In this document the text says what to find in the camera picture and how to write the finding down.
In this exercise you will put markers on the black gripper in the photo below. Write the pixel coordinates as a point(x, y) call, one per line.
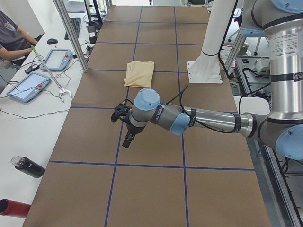
point(134, 129)

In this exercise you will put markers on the cream long-sleeve printed shirt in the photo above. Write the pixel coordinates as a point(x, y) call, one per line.
point(139, 74)

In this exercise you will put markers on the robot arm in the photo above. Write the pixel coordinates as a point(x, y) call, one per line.
point(281, 129)

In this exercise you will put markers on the reacher grabber stick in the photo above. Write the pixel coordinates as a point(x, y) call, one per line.
point(61, 89)

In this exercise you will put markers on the far blue teach pendant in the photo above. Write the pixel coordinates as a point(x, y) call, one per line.
point(58, 59)

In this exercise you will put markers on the blue teach pendant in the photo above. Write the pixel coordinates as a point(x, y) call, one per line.
point(29, 87)
point(58, 59)

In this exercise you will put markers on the near blue teach pendant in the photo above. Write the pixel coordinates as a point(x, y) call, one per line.
point(29, 87)

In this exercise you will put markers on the black water bottle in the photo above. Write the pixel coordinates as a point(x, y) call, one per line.
point(27, 166)

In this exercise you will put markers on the black computer mouse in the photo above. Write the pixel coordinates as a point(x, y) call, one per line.
point(52, 41)

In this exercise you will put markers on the black keyboard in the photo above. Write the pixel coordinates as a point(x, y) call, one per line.
point(76, 24)

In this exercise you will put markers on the white plastic chair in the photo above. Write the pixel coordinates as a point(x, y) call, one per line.
point(255, 105)

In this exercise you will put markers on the red cylinder bottle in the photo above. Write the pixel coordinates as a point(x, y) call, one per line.
point(14, 208)

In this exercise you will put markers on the seated person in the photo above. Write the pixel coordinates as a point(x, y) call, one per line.
point(15, 43)

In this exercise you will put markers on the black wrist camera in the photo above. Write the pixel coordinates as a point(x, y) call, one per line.
point(122, 112)

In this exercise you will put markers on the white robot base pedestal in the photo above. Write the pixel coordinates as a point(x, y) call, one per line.
point(206, 68)

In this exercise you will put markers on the aluminium frame post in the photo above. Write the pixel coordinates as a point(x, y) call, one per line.
point(59, 4)

